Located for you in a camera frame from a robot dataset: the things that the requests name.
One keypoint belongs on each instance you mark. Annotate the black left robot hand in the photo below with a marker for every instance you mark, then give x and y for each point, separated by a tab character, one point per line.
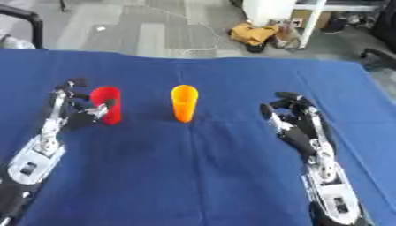
77	119

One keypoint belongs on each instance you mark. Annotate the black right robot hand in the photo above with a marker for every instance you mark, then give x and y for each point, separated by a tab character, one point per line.
299	134

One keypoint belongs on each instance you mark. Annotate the red plastic cup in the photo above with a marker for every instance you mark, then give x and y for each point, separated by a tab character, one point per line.
107	104

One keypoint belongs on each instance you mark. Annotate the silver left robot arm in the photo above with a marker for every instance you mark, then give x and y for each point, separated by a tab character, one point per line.
32	173

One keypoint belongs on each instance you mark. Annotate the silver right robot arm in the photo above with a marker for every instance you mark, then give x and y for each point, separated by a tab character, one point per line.
334	194

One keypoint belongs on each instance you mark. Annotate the orange plastic cup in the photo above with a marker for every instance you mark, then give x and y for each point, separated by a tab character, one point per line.
184	103

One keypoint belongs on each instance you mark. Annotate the black office chair base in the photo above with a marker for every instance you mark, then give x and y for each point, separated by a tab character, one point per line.
377	57

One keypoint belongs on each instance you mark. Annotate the black chair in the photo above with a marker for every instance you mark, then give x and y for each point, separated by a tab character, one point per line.
23	23

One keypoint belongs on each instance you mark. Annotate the yellow bag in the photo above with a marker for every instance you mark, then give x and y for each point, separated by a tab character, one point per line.
252	33

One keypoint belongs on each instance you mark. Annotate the cardboard box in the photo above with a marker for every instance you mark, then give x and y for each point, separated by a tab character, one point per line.
309	19

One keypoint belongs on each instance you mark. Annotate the white table frame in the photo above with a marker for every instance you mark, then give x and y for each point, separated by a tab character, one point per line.
288	14

